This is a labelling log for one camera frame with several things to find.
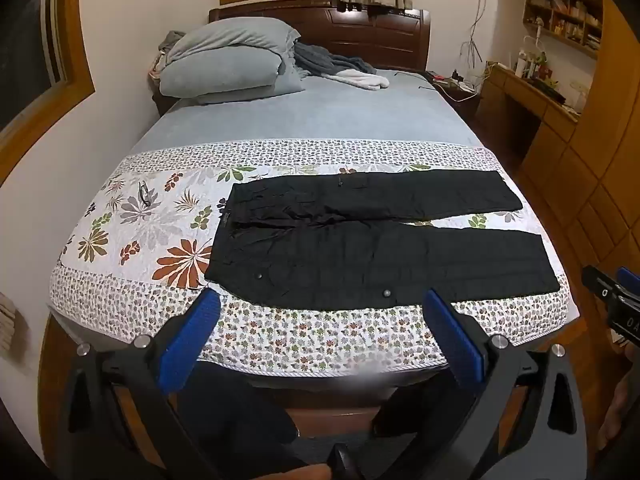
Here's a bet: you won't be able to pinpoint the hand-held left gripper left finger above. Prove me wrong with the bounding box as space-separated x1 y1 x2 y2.
55 287 223 480

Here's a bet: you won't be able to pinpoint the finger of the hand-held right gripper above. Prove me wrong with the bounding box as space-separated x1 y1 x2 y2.
616 267 640 297
581 264 623 313

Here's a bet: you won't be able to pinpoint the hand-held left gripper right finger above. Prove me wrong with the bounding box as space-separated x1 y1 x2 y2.
422 287 588 480

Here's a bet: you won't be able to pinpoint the black pants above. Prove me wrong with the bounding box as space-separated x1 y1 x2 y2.
204 170 561 311

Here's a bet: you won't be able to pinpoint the person's right forearm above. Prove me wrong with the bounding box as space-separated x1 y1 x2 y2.
596 367 640 463

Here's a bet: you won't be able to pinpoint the floral quilted bedspread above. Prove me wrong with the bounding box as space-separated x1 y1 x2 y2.
47 139 571 378

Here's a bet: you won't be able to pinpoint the person's dark clothing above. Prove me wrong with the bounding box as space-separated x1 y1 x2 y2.
175 360 481 480

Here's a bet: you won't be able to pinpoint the wooden wardrobe cabinets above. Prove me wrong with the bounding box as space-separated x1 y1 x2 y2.
517 0 640 281

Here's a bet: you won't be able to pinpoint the beige folded cloth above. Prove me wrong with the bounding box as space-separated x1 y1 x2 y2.
0 292 17 343

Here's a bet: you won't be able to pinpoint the wooden desk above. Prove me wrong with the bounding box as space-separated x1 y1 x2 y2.
477 62 581 183

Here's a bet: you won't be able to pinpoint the flat grey-blue pillow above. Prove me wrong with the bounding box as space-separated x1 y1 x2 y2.
192 77 307 107

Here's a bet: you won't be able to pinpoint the grey-blue bed sheet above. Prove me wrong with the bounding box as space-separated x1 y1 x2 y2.
127 67 488 161

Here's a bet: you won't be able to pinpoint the cluttered bedside table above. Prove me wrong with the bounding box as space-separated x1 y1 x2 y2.
422 67 483 118

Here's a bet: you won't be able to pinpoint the white fleece cloth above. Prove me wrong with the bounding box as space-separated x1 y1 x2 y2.
334 69 391 92

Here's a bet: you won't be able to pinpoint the grey crumpled cloth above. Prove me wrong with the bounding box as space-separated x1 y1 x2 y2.
158 30 188 61

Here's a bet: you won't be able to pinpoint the large folded grey-blue pillow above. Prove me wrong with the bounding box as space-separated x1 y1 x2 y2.
159 16 302 98

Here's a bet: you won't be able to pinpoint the dark grey knit blanket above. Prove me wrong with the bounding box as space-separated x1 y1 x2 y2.
292 40 377 78

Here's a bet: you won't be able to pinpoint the wooden framed dark pane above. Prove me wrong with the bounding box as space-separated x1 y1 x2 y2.
0 0 97 188

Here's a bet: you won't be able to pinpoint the wooden wall shelf with items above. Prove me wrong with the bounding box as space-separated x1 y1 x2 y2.
522 0 603 60

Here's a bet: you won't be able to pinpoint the hanging wall cables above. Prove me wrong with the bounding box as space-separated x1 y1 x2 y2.
462 0 491 63

